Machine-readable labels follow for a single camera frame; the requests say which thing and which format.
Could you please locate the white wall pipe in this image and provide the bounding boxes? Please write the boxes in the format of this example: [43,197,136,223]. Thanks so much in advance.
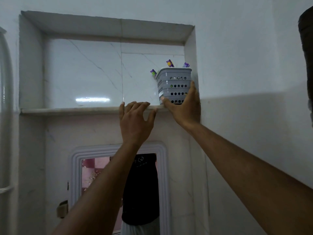
[0,27,14,235]

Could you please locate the white framed wall mirror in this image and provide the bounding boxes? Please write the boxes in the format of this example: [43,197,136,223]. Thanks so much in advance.
[69,142,171,235]

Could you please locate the beige wall bracket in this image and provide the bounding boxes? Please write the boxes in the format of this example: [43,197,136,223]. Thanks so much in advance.
[57,200,69,219]

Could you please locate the person's left hand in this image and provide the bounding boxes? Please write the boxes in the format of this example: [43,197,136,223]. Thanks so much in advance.
[119,101,157,148]

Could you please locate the person's right hand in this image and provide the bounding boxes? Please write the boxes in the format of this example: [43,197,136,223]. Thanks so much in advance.
[161,81,201,129]

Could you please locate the person's right forearm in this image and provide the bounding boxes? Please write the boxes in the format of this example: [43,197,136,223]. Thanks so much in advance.
[188,122,313,235]

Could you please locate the person's left forearm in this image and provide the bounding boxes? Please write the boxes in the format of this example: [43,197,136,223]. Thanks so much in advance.
[51,141,148,235]

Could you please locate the grey perforated plastic basket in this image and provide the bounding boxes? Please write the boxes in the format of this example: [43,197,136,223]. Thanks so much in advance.
[156,68,192,106]

